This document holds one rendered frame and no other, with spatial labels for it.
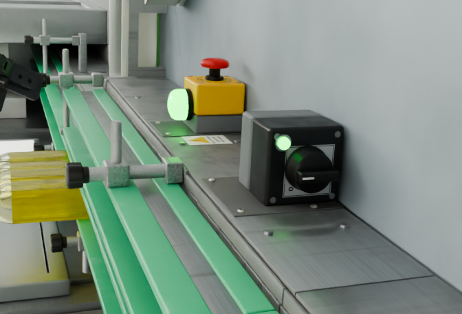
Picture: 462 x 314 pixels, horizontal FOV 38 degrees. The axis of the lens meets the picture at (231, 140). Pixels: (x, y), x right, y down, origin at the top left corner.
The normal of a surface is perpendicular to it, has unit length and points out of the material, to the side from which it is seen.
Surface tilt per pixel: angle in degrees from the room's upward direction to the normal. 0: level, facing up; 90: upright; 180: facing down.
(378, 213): 0
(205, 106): 90
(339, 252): 90
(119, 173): 90
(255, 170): 0
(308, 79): 0
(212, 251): 90
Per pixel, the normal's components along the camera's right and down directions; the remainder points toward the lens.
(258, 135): -0.95, 0.04
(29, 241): 0.04, -0.97
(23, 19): 0.32, 0.25
